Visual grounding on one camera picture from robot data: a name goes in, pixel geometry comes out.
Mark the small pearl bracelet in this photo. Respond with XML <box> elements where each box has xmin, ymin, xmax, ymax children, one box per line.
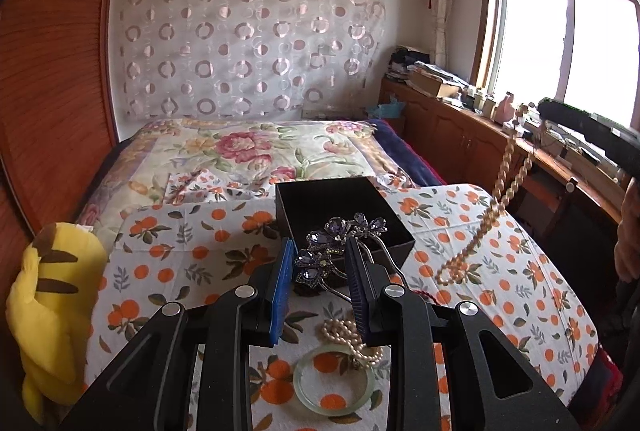
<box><xmin>320</xmin><ymin>318</ymin><xmax>386</xmax><ymax>370</ymax></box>

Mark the teal bag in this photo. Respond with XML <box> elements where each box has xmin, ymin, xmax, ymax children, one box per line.
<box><xmin>368</xmin><ymin>100</ymin><xmax>407</xmax><ymax>120</ymax></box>

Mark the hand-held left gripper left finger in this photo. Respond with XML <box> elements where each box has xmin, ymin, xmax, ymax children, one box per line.
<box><xmin>60</xmin><ymin>238</ymin><xmax>297</xmax><ymax>431</ymax></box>

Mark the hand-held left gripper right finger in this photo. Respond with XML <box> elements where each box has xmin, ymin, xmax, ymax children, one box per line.
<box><xmin>344</xmin><ymin>236</ymin><xmax>582</xmax><ymax>431</ymax></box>

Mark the yellow plush toy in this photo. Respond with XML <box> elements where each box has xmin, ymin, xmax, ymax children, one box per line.
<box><xmin>5</xmin><ymin>222</ymin><xmax>109</xmax><ymax>423</ymax></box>

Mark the purple rhinestone flower hair clip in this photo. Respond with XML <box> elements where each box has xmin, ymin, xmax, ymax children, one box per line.
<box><xmin>292</xmin><ymin>211</ymin><xmax>402</xmax><ymax>302</ymax></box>

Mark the long pearl necklace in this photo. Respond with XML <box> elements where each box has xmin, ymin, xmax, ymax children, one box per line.
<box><xmin>434</xmin><ymin>104</ymin><xmax>532</xmax><ymax>287</ymax></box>

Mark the wooden framed window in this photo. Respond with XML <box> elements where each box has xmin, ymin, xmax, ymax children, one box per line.
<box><xmin>470</xmin><ymin>0</ymin><xmax>640</xmax><ymax>132</ymax></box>

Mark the orange fruit print cloth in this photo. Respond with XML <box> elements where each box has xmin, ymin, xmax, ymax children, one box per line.
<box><xmin>82</xmin><ymin>184</ymin><xmax>599</xmax><ymax>431</ymax></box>

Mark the dark blue blanket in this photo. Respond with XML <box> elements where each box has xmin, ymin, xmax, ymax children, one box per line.
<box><xmin>372</xmin><ymin>118</ymin><xmax>447</xmax><ymax>188</ymax></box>

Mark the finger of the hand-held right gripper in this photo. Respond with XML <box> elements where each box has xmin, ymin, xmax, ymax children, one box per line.
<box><xmin>537</xmin><ymin>97</ymin><xmax>640</xmax><ymax>172</ymax></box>

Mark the red cord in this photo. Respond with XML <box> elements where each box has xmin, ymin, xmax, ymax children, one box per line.
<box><xmin>404</xmin><ymin>286</ymin><xmax>451</xmax><ymax>308</ymax></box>

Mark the person's right forearm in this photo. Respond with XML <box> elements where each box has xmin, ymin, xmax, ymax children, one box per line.
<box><xmin>614</xmin><ymin>176</ymin><xmax>640</xmax><ymax>284</ymax></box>

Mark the wooden wardrobe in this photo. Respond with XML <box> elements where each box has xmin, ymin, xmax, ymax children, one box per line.
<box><xmin>0</xmin><ymin>0</ymin><xmax>132</xmax><ymax>292</ymax></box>

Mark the floral quilt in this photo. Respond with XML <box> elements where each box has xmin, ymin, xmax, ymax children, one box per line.
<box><xmin>75</xmin><ymin>118</ymin><xmax>417</xmax><ymax>232</ymax></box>

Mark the wooden cabinet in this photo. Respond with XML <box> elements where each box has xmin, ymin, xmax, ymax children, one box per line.
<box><xmin>377</xmin><ymin>76</ymin><xmax>628</xmax><ymax>242</ymax></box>

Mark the pile of books and papers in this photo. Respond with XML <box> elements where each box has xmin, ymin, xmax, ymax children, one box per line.
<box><xmin>389</xmin><ymin>45</ymin><xmax>464</xmax><ymax>100</ymax></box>

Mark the black jewelry box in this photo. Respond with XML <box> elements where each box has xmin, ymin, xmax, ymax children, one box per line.
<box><xmin>275</xmin><ymin>176</ymin><xmax>416</xmax><ymax>273</ymax></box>

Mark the pale green jade bangle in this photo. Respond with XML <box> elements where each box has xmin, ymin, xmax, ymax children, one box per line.
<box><xmin>292</xmin><ymin>345</ymin><xmax>384</xmax><ymax>415</ymax></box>

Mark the circle patterned sheer curtain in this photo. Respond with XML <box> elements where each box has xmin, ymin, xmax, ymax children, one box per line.
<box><xmin>117</xmin><ymin>0</ymin><xmax>387</xmax><ymax>120</ymax></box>

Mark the folded orange print cloth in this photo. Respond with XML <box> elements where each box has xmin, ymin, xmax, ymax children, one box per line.
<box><xmin>164</xmin><ymin>168</ymin><xmax>277</xmax><ymax>207</ymax></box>

